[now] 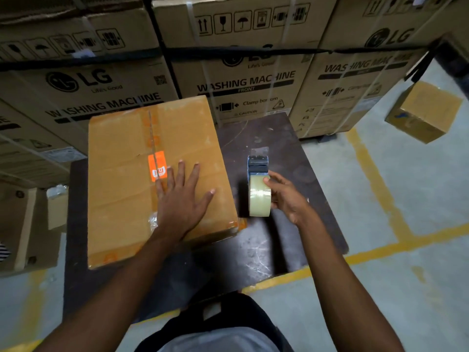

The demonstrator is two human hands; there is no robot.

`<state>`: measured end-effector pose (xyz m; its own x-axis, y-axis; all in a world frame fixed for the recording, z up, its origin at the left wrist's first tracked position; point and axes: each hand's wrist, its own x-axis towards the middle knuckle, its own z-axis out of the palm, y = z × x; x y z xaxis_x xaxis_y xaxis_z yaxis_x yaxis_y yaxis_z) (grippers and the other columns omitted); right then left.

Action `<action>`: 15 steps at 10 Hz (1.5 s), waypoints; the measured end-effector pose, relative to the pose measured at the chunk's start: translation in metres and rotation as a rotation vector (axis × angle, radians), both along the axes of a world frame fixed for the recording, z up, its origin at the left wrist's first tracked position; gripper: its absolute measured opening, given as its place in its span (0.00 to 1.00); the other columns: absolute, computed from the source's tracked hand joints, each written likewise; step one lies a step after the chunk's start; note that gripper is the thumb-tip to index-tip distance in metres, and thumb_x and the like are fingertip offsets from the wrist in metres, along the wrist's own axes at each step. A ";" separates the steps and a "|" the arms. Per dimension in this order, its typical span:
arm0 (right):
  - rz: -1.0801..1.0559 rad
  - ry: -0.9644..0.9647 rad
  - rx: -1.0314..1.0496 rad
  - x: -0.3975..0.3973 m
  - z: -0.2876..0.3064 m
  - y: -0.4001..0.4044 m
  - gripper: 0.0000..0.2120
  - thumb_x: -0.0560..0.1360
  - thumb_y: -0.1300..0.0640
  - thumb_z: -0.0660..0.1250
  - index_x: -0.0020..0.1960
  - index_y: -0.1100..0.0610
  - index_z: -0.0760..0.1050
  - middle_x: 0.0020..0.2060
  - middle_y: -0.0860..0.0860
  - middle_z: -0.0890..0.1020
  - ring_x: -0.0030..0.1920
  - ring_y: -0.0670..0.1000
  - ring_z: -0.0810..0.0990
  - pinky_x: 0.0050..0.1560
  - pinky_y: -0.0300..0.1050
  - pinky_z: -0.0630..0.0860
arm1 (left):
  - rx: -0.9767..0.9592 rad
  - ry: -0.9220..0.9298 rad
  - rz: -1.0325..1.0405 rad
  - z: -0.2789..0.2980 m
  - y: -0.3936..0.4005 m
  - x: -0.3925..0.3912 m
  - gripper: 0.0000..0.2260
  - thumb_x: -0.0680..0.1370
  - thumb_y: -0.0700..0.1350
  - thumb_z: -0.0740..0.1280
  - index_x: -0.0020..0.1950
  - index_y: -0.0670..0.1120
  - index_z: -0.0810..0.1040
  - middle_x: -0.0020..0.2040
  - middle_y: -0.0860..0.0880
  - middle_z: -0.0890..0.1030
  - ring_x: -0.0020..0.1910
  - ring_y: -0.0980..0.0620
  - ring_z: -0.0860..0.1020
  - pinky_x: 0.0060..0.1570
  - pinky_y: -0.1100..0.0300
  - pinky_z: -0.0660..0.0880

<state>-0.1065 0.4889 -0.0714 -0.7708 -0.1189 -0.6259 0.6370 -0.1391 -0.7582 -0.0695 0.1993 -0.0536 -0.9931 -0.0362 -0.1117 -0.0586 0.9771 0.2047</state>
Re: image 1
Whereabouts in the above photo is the small box with plastic wrap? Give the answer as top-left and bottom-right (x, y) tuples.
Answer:
(46, 185), (69, 232)

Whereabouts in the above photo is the plain brown carton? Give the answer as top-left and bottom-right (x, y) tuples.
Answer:
(0, 181), (62, 278)

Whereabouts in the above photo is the person's left forearm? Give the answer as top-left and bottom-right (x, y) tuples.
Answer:
(35, 226), (193, 352)

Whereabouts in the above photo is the large printed appliance carton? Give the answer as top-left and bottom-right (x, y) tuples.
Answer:
(0, 102), (89, 189)
(289, 0), (469, 139)
(0, 6), (181, 145)
(0, 0), (144, 23)
(151, 0), (339, 126)

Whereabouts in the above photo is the black cargo strap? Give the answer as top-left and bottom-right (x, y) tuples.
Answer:
(0, 39), (445, 83)

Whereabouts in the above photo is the orange sticker label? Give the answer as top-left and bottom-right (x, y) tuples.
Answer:
(148, 150), (169, 183)

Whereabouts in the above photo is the person's left hand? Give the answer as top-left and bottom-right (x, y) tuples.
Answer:
(155, 161), (216, 242)

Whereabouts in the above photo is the small brown cardboard box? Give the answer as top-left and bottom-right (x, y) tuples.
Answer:
(384, 81), (464, 145)

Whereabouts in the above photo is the person's right forearm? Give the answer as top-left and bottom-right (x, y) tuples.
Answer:
(295, 212), (405, 352)

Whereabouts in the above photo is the taped brown cardboard box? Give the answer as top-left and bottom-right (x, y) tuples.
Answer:
(87, 95), (239, 270)

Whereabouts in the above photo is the clear packing tape roll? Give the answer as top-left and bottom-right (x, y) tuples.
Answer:
(248, 174), (273, 218)

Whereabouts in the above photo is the grey shirt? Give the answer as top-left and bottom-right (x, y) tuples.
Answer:
(157, 326), (259, 352)

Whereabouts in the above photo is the blue tape dispenser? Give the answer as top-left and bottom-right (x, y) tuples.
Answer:
(246, 146), (272, 179)

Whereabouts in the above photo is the person's right hand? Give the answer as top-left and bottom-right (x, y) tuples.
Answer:
(263, 171), (313, 227)

